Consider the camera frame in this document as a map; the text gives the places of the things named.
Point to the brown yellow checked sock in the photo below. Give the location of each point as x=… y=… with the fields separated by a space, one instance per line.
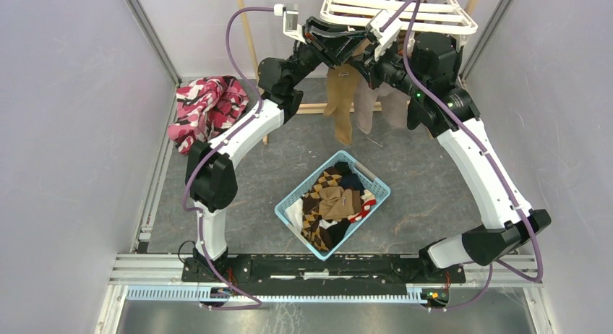
x=312 y=229

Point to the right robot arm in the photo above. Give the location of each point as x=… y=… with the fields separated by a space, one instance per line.
x=427 y=75

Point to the tan ribbed sock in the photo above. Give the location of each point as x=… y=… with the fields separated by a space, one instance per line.
x=342 y=82
x=338 y=203

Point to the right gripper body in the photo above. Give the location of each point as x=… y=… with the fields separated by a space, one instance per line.
x=392 y=69

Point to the wooden hanger stand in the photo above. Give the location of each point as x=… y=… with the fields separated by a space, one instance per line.
x=315 y=108

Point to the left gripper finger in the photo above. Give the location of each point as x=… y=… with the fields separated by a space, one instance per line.
x=340 y=50
x=318 y=30

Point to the beige pink sock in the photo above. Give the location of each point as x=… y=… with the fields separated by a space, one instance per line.
x=394 y=105

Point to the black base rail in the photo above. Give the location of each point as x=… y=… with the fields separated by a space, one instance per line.
x=305 y=275

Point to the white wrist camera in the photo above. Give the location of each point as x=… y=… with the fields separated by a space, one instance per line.
x=385 y=27
x=291 y=26

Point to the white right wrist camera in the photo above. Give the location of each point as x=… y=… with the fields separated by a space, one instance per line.
x=385 y=27

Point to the white clip hanger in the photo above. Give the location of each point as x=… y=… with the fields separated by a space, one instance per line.
x=437 y=16

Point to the navy blue sock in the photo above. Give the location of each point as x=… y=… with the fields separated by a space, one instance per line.
x=353 y=182

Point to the pink camouflage cloth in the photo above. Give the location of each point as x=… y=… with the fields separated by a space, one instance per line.
x=206 y=107

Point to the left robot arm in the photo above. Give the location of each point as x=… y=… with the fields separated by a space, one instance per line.
x=211 y=183

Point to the red santa sock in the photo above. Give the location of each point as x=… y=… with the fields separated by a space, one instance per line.
x=368 y=201

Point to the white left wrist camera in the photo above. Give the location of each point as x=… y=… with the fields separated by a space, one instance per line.
x=291 y=26

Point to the white cloth in basket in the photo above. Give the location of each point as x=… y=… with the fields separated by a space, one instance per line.
x=294 y=214

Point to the light blue cable tray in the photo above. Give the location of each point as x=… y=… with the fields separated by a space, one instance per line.
x=218 y=294

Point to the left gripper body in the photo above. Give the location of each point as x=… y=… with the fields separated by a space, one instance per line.
x=319 y=47

